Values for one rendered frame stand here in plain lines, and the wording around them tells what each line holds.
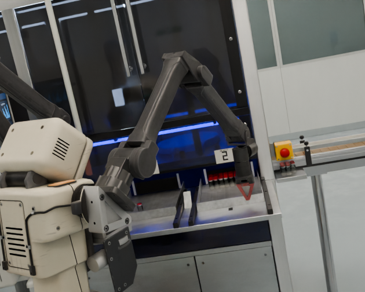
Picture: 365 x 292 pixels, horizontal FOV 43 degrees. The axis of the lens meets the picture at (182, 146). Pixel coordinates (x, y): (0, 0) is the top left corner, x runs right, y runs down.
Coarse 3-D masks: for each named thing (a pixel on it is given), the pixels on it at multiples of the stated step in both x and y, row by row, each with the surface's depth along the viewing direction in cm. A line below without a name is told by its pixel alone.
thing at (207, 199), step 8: (200, 184) 204; (208, 184) 211; (256, 184) 197; (200, 192) 198; (208, 192) 199; (216, 192) 197; (224, 192) 195; (232, 192) 193; (240, 192) 191; (248, 192) 189; (256, 192) 187; (200, 200) 191; (208, 200) 189; (216, 200) 177; (224, 200) 177; (232, 200) 177; (240, 200) 176; (248, 200) 176; (256, 200) 176; (264, 200) 175; (200, 208) 178; (208, 208) 178; (216, 208) 178
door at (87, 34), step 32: (64, 0) 193; (96, 0) 192; (32, 32) 198; (64, 32) 196; (96, 32) 195; (128, 32) 194; (32, 64) 201; (96, 64) 198; (64, 96) 202; (96, 96) 201; (128, 96) 199; (96, 128) 204
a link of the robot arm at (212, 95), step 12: (204, 72) 140; (180, 84) 146; (192, 84) 145; (204, 84) 142; (204, 96) 148; (216, 96) 152; (216, 108) 153; (228, 108) 159; (216, 120) 160; (228, 120) 159; (240, 120) 166; (228, 132) 165; (240, 132) 165
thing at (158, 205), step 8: (184, 184) 213; (160, 192) 213; (168, 192) 211; (176, 192) 208; (136, 200) 208; (144, 200) 206; (152, 200) 203; (160, 200) 201; (168, 200) 199; (176, 200) 186; (136, 208) 197; (144, 208) 195; (152, 208) 193; (160, 208) 181; (168, 208) 180; (176, 208) 181; (136, 216) 182; (144, 216) 182; (152, 216) 181; (160, 216) 181
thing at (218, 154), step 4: (228, 148) 199; (216, 152) 200; (220, 152) 200; (228, 152) 199; (216, 156) 200; (220, 156) 200; (224, 156) 200; (228, 156) 200; (232, 156) 199; (216, 160) 201; (220, 160) 200; (224, 160) 200; (228, 160) 200; (232, 160) 200
